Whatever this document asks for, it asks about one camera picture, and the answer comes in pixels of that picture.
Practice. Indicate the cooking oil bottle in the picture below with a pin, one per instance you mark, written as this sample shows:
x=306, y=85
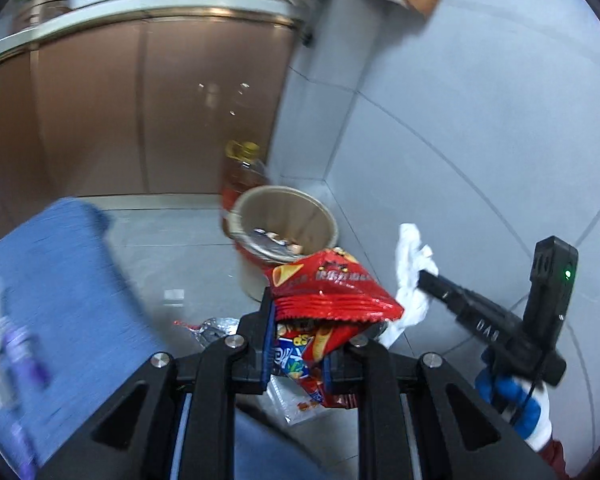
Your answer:
x=240, y=170

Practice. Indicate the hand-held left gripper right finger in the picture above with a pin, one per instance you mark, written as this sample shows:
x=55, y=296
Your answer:
x=331, y=367

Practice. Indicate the red snack bag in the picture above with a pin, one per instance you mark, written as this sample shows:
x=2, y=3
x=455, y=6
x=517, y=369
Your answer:
x=330, y=290

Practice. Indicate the beige paper bin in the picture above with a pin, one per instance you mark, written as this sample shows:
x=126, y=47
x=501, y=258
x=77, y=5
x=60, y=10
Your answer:
x=280, y=210

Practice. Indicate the white purple wrapper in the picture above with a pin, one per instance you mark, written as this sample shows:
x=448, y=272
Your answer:
x=10, y=350

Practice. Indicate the silver foil wrapper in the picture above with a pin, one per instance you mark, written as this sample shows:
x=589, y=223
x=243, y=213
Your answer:
x=215, y=327

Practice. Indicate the white tissue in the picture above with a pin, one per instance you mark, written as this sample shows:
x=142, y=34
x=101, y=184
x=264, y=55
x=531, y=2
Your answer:
x=410, y=260

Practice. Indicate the person's right forearm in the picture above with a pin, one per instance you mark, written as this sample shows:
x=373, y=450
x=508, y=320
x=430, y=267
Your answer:
x=555, y=457

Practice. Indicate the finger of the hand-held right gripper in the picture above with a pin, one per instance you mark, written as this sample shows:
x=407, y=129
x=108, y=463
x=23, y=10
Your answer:
x=442, y=290

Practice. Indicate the clear plastic wrapper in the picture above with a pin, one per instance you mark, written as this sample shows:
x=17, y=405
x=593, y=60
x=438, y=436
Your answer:
x=290, y=405

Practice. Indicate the brown kitchen cabinet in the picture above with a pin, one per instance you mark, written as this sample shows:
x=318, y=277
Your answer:
x=130, y=110

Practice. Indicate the person's right hand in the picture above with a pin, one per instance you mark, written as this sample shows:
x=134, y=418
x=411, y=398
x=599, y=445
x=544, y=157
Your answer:
x=512, y=395

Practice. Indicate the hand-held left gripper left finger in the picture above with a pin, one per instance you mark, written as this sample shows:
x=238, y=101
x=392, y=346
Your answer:
x=267, y=345

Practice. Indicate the blue mat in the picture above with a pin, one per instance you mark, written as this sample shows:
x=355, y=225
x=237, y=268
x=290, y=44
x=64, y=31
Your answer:
x=65, y=285

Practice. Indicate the white kitchen countertop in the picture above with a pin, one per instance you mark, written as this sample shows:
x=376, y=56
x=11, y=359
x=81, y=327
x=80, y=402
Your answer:
x=145, y=7

